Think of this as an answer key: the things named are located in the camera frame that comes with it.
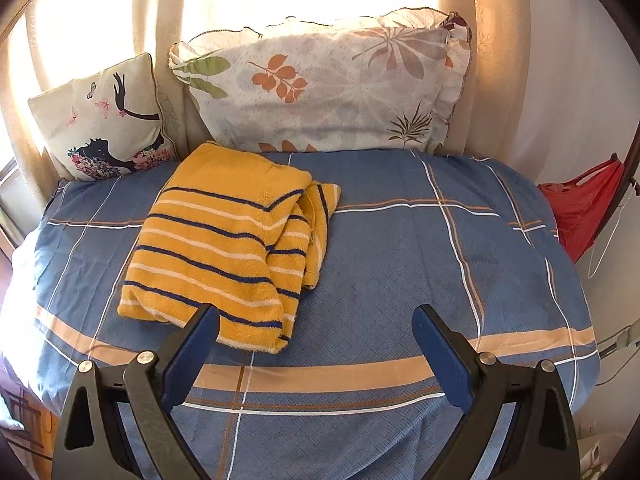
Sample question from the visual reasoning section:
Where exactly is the blue plaid bed sheet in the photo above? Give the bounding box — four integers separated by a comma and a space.
0, 149, 601, 480

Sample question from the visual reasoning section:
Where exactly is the beige curtain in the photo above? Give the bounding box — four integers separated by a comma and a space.
0, 0, 531, 201

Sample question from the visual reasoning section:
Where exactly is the white wire hanger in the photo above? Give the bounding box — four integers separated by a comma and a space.
589, 187, 632, 278

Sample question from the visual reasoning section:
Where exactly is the red plastic bag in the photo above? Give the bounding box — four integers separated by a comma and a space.
538, 160, 626, 264

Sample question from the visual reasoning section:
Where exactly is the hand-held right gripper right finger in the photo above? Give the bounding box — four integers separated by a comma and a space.
411, 304, 582, 480

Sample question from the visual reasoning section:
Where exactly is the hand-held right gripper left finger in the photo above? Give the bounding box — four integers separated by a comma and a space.
51, 304, 221, 480

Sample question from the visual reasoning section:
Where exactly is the cushion with silhouette print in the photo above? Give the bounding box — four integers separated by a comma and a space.
27, 52, 176, 182

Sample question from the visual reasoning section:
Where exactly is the yellow striped sweater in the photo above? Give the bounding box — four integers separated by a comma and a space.
117, 141, 342, 353

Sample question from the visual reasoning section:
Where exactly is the window frame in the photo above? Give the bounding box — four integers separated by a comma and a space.
0, 157, 31, 261

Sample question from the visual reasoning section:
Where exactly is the leaf print pillow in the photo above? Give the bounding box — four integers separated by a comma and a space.
167, 7, 473, 156

